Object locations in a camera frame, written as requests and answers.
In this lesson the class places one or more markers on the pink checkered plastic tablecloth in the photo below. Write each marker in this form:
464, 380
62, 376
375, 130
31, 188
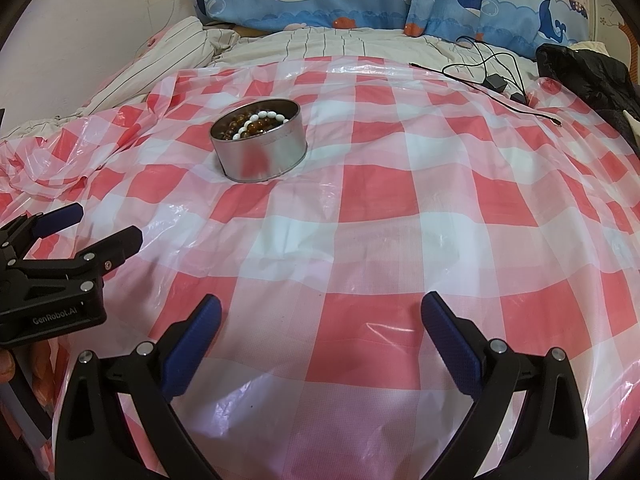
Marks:
380, 220

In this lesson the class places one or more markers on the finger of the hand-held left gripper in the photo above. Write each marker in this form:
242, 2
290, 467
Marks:
62, 215
120, 245

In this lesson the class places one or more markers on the black jacket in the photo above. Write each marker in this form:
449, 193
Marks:
595, 85

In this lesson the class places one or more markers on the small black plug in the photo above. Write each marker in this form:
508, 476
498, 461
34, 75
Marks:
517, 96

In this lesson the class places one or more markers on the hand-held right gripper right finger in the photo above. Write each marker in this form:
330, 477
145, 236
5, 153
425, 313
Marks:
452, 345

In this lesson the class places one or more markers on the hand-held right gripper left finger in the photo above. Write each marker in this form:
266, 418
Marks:
192, 345

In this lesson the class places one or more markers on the cream cloth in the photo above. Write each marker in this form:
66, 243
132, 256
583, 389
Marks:
587, 47

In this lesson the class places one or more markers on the round metal tin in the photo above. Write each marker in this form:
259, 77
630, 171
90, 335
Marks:
262, 157

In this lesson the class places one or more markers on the white striped blanket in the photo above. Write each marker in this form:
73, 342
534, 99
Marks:
165, 55

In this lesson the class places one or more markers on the small whale print pillow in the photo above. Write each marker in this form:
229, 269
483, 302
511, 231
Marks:
500, 5

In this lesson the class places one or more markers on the person's left hand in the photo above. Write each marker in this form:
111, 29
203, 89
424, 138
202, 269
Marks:
5, 366

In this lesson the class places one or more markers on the black power adapter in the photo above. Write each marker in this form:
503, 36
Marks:
494, 83

